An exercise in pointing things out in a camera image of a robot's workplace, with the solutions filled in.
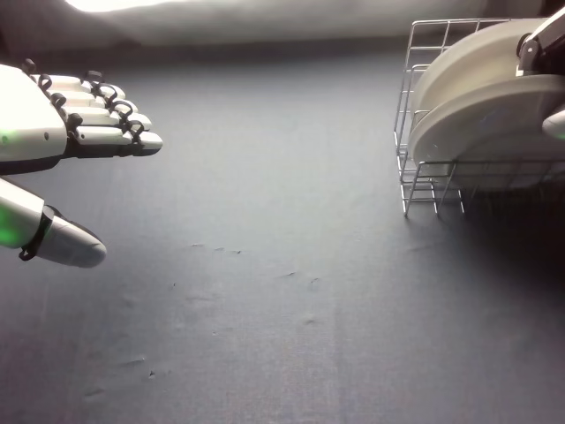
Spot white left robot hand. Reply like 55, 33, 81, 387
0, 59, 164, 269

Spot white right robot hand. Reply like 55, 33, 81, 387
515, 7, 565, 143

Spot white plate with dark rim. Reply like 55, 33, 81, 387
409, 17, 551, 123
405, 73, 565, 192

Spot chrome wire dish rack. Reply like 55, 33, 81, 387
394, 17, 565, 218

